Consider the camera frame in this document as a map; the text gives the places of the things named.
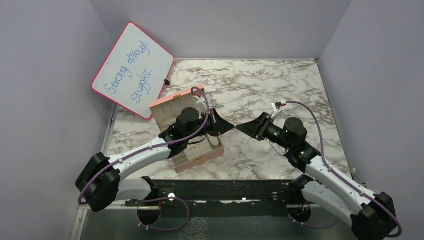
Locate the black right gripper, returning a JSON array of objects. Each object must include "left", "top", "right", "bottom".
[{"left": 236, "top": 111, "right": 293, "bottom": 151}]

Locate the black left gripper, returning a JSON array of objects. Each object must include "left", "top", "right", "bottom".
[{"left": 185, "top": 108, "right": 235, "bottom": 142}]

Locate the pink jewelry box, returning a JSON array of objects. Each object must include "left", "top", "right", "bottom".
[{"left": 149, "top": 87, "right": 225, "bottom": 173}]

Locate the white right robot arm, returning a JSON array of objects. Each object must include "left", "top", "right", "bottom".
[{"left": 236, "top": 112, "right": 397, "bottom": 240}]

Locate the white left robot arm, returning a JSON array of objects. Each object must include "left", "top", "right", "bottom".
[{"left": 75, "top": 107, "right": 235, "bottom": 212}]

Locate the pink framed whiteboard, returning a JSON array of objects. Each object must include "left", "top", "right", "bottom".
[{"left": 91, "top": 22, "right": 175, "bottom": 120}]

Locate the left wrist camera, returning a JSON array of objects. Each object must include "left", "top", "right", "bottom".
[{"left": 194, "top": 94, "right": 209, "bottom": 114}]

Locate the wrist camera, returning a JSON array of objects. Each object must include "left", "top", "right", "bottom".
[
  {"left": 271, "top": 100, "right": 287, "bottom": 120},
  {"left": 194, "top": 94, "right": 209, "bottom": 114}
]

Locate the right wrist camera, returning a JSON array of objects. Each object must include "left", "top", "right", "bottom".
[{"left": 271, "top": 100, "right": 287, "bottom": 120}]

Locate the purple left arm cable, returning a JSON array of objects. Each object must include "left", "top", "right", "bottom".
[{"left": 78, "top": 86, "right": 211, "bottom": 232}]

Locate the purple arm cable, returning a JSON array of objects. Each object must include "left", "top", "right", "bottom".
[
  {"left": 284, "top": 100, "right": 404, "bottom": 239},
  {"left": 78, "top": 86, "right": 211, "bottom": 232}
]

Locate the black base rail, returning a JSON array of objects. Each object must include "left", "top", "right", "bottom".
[{"left": 125, "top": 179, "right": 312, "bottom": 222}]

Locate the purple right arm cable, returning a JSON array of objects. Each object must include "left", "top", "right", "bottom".
[{"left": 284, "top": 100, "right": 404, "bottom": 239}]

